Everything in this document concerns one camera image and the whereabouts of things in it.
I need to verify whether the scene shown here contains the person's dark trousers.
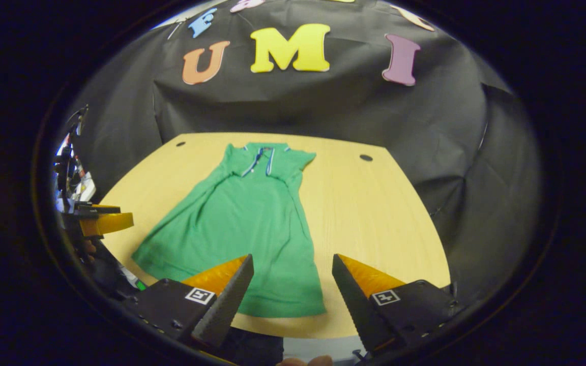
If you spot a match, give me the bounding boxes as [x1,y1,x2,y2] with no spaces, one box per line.
[219,327,284,365]

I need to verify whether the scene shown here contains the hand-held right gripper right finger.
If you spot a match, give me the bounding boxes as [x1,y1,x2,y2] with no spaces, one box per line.
[332,254,465,356]

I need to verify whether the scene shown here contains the dark stand with cables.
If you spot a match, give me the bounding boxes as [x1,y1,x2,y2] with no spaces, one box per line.
[55,104,90,204]

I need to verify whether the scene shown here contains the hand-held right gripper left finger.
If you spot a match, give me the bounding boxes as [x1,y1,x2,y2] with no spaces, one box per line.
[123,254,254,351]

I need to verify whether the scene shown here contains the green T-shirt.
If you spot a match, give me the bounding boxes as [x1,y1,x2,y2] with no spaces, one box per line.
[131,142,327,319]

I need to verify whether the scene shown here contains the white side desk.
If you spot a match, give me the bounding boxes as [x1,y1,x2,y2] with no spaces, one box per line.
[76,172,97,202]

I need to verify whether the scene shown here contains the black backdrop cloth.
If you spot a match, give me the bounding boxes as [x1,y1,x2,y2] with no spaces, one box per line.
[67,0,543,306]

